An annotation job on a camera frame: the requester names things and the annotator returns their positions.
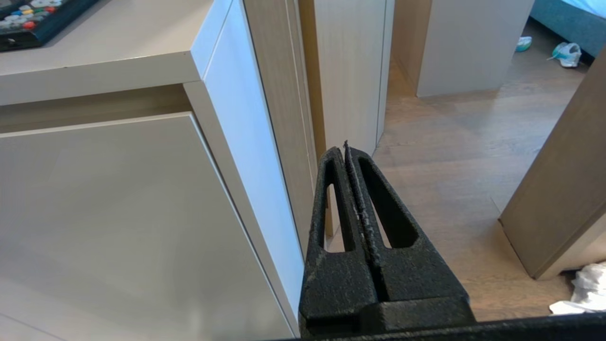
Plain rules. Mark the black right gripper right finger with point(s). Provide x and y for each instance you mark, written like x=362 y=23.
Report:
x=416 y=279

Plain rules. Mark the white crumpled cloth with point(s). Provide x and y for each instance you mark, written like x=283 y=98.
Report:
x=589 y=289

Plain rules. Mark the wood grain door frame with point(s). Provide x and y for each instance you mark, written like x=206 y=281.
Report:
x=279 y=118

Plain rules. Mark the brown wooden door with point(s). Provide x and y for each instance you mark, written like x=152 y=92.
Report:
x=563 y=189

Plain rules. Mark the beige wide cabinet door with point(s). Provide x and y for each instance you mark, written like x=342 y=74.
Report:
x=118 y=227

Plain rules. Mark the black remote with coloured buttons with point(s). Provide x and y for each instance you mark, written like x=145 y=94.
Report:
x=42 y=23

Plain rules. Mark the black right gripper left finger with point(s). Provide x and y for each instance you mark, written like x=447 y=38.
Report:
x=336 y=284

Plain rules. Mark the beige cabinet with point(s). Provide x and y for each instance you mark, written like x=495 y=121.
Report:
x=246 y=142

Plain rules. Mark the blue grey bed base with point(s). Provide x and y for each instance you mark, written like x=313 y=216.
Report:
x=568 y=23

